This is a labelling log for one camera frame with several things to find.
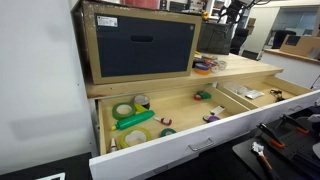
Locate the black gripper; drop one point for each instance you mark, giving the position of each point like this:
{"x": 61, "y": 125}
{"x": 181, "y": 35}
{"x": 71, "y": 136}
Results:
{"x": 236, "y": 5}

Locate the clear printed tape roll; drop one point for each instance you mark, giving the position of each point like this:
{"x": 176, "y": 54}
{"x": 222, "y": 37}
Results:
{"x": 224, "y": 65}

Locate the small red tape roll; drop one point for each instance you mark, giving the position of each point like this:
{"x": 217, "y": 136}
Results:
{"x": 196, "y": 98}

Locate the purple tape roll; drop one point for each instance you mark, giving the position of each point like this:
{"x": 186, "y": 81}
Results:
{"x": 214, "y": 118}

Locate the white front wooden drawer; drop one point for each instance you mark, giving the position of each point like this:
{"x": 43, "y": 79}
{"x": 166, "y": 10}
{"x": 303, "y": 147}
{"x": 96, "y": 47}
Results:
{"x": 283, "y": 110}
{"x": 150, "y": 156}

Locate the brown tape roll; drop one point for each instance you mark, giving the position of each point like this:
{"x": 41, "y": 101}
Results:
{"x": 146, "y": 104}

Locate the small teal tape roll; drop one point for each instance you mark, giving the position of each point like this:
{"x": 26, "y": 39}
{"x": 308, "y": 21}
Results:
{"x": 163, "y": 131}

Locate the green tape roll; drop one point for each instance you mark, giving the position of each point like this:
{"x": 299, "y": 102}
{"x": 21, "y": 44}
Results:
{"x": 115, "y": 111}

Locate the yellow-green tape roll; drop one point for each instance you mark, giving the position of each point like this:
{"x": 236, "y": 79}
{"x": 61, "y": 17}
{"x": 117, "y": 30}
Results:
{"x": 124, "y": 138}

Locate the white storage shelf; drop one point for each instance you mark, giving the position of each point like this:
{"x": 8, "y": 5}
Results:
{"x": 213, "y": 8}

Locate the small yellow object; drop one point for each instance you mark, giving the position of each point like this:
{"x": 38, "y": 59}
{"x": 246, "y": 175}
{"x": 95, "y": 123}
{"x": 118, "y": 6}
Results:
{"x": 206, "y": 15}

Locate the black office chair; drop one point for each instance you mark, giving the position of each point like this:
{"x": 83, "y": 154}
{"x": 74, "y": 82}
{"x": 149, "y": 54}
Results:
{"x": 239, "y": 40}
{"x": 283, "y": 38}

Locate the dark grey storage bin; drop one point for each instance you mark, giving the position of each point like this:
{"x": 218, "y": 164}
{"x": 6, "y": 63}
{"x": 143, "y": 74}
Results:
{"x": 213, "y": 38}

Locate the black equipment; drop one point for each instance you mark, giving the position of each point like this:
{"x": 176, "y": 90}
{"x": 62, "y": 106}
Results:
{"x": 180, "y": 5}

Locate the large cardboard box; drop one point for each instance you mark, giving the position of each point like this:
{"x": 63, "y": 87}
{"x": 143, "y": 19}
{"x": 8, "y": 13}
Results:
{"x": 303, "y": 46}

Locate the white cabinet wooden top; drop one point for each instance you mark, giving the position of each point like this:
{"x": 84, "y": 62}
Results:
{"x": 293, "y": 70}

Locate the clear plastic bag with label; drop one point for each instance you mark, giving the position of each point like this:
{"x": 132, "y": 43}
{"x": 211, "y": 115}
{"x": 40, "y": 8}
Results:
{"x": 255, "y": 94}

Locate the small green box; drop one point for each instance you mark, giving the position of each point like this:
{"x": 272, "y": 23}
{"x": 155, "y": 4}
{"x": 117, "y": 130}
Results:
{"x": 206, "y": 95}

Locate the red box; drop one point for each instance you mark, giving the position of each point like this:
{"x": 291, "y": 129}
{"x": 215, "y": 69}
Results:
{"x": 143, "y": 3}

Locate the black yellow clamp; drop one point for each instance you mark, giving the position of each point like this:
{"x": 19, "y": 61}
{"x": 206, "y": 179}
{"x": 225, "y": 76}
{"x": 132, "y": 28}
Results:
{"x": 278, "y": 95}

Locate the white label strip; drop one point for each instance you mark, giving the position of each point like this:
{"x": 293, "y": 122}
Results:
{"x": 217, "y": 110}

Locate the wooden box black front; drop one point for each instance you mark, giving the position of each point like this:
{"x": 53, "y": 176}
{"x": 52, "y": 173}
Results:
{"x": 143, "y": 60}

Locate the black orange clamp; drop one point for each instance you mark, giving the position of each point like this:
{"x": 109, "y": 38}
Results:
{"x": 271, "y": 136}
{"x": 293, "y": 123}

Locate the glue tube red cap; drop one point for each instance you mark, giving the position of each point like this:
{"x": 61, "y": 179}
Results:
{"x": 165, "y": 121}

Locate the yellow plastic piece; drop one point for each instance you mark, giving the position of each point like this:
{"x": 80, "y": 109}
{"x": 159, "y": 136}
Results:
{"x": 139, "y": 107}

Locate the green marker tube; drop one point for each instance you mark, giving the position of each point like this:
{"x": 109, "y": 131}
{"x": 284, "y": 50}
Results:
{"x": 136, "y": 120}

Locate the black work mat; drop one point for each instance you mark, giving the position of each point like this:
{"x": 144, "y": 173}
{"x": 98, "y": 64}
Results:
{"x": 253, "y": 160}

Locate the black perforated plate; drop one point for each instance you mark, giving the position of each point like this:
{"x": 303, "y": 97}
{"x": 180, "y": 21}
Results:
{"x": 300, "y": 146}

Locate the small white bottle red tip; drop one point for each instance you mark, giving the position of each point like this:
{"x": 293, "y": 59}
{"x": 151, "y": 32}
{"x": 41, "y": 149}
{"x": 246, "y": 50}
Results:
{"x": 113, "y": 145}

